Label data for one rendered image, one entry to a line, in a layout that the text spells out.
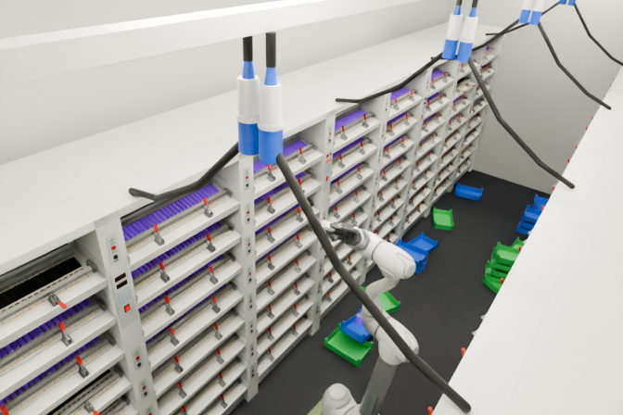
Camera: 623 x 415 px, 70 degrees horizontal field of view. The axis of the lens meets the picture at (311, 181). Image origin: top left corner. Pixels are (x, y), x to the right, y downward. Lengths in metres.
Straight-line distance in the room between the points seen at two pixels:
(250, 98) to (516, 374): 1.00
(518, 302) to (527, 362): 0.24
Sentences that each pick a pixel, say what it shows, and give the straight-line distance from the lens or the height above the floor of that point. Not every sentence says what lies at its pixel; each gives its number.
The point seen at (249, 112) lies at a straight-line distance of 1.14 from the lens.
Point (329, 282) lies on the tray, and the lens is 3.53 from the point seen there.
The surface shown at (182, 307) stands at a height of 1.16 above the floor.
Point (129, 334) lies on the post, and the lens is 2.10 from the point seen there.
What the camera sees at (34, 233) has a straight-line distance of 1.73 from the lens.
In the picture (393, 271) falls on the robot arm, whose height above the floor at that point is 1.54.
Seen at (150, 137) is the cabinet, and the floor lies 1.81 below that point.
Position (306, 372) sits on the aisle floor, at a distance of 3.43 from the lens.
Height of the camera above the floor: 2.73
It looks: 30 degrees down
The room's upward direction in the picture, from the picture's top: 3 degrees clockwise
